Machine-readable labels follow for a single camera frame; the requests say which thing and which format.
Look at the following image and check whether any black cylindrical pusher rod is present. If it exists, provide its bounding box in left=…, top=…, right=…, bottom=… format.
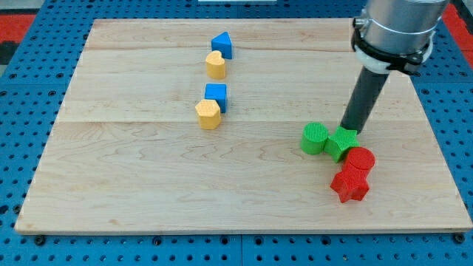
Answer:
left=340, top=66, right=389, bottom=134

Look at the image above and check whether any green cylinder block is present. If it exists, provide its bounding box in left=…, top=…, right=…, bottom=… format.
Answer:
left=300, top=122, right=329, bottom=154

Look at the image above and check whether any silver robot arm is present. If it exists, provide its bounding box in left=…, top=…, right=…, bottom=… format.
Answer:
left=340, top=0, right=449, bottom=133

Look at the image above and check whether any green star block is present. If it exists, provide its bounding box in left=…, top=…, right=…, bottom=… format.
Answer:
left=324, top=126, right=359, bottom=163

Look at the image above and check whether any red star block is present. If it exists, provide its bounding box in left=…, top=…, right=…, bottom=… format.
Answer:
left=330, top=166, right=370, bottom=202

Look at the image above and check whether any red cylinder block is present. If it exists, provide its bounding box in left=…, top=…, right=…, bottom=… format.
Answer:
left=342, top=147, right=376, bottom=179

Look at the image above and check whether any blue triangle block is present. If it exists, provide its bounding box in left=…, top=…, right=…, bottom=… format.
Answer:
left=211, top=32, right=233, bottom=59

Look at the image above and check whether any blue cube block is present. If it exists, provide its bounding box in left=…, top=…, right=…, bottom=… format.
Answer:
left=204, top=83, right=228, bottom=113

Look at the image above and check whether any yellow heart block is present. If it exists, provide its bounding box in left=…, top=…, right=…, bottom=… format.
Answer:
left=205, top=50, right=226, bottom=80

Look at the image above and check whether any yellow hexagon block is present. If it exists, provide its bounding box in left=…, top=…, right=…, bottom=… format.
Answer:
left=195, top=99, right=221, bottom=130

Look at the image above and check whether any light wooden board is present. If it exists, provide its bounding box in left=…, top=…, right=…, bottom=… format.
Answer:
left=15, top=18, right=472, bottom=235

